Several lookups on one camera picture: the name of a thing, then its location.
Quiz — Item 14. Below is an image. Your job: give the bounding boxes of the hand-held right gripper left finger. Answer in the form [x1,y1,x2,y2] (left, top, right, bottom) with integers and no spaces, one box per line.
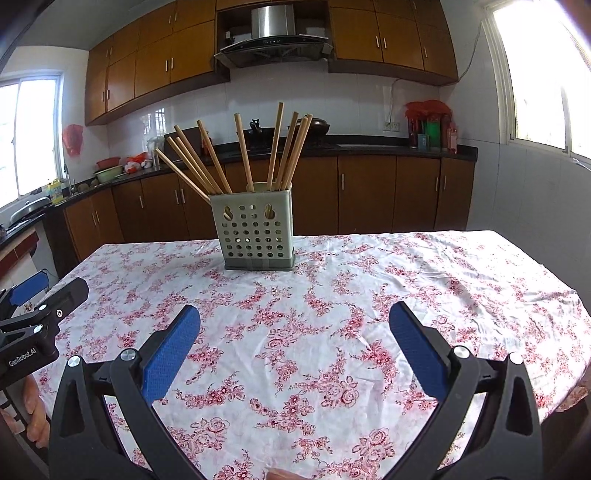
[47,304,208,480]

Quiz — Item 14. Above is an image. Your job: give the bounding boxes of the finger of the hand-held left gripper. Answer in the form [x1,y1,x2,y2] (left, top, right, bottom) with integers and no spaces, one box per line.
[0,277,90,344]
[0,270,51,320]

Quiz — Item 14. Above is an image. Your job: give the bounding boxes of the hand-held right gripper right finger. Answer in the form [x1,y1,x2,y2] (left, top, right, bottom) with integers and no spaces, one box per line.
[388,301,544,480]

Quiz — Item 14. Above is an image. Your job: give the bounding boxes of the green perforated utensil holder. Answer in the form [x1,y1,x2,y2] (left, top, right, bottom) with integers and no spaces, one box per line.
[210,184,295,271]

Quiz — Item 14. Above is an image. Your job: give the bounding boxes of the person's left hand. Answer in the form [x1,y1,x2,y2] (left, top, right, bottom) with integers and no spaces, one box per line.
[0,375,51,450]

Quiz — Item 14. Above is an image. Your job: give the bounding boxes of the metal pan lid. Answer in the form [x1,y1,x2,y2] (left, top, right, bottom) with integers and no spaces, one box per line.
[8,197,50,220]

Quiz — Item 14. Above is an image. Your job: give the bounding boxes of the red floral white tablecloth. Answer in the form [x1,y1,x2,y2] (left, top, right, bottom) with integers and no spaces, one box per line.
[28,229,583,480]

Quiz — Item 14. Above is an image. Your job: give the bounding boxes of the green basin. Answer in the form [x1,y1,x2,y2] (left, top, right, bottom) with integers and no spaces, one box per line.
[93,166,126,185]

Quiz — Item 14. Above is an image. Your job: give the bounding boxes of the small window over sink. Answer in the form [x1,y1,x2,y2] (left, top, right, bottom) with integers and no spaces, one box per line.
[0,71,66,211]

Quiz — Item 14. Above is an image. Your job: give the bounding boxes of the red and white plastic bags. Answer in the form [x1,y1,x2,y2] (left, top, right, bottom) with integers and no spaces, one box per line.
[124,154,154,173]

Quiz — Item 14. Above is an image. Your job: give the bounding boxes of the brown lower kitchen cabinets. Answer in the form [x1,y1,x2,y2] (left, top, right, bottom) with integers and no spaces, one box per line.
[62,154,476,278]

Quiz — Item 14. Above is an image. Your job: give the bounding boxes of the black kitchen countertop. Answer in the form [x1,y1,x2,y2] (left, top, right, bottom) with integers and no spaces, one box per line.
[0,141,478,241]

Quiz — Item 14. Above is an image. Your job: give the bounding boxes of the group of condiment bottles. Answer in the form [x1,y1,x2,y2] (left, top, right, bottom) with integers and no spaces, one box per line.
[406,114,461,154]

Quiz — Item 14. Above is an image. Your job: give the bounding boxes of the black gas stove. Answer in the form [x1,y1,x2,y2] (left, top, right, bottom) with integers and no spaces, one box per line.
[245,137,336,151]

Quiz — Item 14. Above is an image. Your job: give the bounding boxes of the red bag over bottles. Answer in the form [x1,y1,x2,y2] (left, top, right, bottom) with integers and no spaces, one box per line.
[404,99,451,122]

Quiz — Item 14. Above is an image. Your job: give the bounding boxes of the black wok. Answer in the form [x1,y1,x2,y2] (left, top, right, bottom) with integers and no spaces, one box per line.
[242,117,279,140]

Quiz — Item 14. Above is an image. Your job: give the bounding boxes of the long brown upper cabinets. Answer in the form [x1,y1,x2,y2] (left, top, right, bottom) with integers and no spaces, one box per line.
[84,0,231,126]

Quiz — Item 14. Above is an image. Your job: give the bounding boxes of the large bright window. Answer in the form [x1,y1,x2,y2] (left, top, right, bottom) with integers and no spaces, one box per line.
[484,0,591,172]

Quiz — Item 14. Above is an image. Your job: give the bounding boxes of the short brown upper cabinets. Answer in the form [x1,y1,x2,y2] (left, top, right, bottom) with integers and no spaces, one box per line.
[328,0,459,86]

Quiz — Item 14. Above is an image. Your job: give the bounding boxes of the steel and black range hood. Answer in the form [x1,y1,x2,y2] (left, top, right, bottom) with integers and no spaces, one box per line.
[213,4,334,69]

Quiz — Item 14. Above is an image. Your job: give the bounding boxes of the red plastic bag on wall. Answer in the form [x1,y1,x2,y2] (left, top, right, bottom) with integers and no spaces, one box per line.
[62,123,85,158]

